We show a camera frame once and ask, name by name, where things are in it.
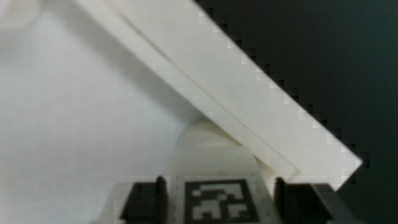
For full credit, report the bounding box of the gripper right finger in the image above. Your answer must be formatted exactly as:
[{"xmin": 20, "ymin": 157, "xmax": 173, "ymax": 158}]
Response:
[{"xmin": 274, "ymin": 178, "xmax": 369, "ymax": 224}]

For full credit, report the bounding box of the white leg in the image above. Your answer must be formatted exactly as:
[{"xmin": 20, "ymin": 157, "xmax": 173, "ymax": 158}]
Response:
[{"xmin": 170, "ymin": 120, "xmax": 283, "ymax": 224}]

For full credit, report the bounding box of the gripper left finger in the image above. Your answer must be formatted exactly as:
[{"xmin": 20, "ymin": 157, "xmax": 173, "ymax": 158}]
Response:
[{"xmin": 111, "ymin": 176, "xmax": 170, "ymax": 224}]

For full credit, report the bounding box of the white square tabletop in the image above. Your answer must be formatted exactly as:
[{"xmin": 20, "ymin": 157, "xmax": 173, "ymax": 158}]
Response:
[{"xmin": 0, "ymin": 0, "xmax": 361, "ymax": 224}]

